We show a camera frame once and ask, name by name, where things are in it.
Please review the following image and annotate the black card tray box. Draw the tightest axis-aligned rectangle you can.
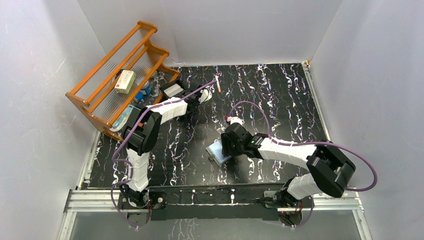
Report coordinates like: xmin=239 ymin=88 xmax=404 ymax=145
xmin=159 ymin=79 xmax=186 ymax=99

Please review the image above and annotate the silver metal card holder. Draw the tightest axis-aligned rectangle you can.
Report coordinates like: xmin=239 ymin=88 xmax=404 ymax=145
xmin=205 ymin=140 xmax=232 ymax=166

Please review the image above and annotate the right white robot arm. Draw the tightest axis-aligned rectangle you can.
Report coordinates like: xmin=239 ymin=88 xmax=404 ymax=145
xmin=220 ymin=122 xmax=356 ymax=208

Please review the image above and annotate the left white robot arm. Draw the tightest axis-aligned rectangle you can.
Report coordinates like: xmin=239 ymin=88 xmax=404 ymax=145
xmin=119 ymin=89 xmax=212 ymax=208

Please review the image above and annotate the white card stack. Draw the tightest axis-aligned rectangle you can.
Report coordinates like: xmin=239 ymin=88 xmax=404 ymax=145
xmin=164 ymin=84 xmax=184 ymax=98

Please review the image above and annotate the pink white pen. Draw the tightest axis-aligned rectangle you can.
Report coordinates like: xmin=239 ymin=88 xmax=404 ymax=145
xmin=214 ymin=75 xmax=222 ymax=93

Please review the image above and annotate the blue small bottle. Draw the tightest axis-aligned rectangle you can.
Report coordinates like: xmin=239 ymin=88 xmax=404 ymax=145
xmin=134 ymin=80 xmax=152 ymax=102

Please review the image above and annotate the orange wooden shelf rack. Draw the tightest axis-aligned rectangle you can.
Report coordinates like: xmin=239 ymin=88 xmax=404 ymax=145
xmin=65 ymin=21 xmax=180 ymax=141

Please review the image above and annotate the cream medicine box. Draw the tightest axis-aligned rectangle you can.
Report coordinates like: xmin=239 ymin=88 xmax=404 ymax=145
xmin=114 ymin=70 xmax=136 ymax=94

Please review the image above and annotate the light blue blister pack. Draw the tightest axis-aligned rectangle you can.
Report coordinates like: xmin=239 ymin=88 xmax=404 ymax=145
xmin=109 ymin=104 xmax=134 ymax=133

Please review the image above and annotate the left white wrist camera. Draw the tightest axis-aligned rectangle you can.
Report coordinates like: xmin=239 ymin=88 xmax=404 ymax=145
xmin=198 ymin=88 xmax=212 ymax=104

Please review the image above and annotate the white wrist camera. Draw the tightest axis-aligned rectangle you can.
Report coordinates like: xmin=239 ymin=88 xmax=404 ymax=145
xmin=225 ymin=116 xmax=244 ymax=127
xmin=198 ymin=88 xmax=212 ymax=104

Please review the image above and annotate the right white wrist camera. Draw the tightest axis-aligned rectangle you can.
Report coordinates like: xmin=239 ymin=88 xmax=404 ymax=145
xmin=225 ymin=116 xmax=244 ymax=127

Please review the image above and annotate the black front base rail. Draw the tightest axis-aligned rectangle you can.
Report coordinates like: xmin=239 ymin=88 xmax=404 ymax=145
xmin=149 ymin=183 xmax=287 ymax=221

